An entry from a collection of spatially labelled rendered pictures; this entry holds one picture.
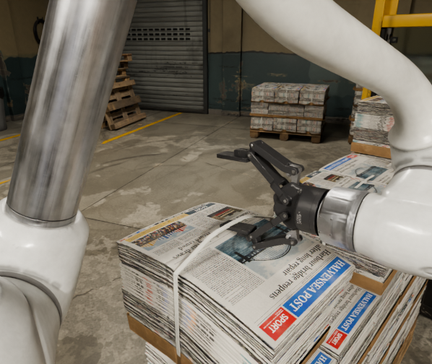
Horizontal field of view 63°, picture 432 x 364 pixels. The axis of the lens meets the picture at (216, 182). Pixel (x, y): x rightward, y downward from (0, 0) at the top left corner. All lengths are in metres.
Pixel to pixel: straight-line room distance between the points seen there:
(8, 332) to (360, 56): 0.48
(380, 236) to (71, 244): 0.43
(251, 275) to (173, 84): 7.93
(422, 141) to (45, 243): 0.54
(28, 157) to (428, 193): 0.52
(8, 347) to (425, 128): 0.56
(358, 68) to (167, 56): 8.10
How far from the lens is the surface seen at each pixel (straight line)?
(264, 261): 0.68
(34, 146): 0.53
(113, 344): 2.18
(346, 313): 1.09
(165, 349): 0.80
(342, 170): 1.45
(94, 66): 0.49
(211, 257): 0.68
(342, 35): 0.41
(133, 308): 0.83
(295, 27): 0.37
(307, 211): 0.55
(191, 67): 8.23
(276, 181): 0.59
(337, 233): 0.53
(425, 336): 2.44
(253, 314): 0.58
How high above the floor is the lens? 1.52
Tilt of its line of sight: 22 degrees down
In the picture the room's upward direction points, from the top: straight up
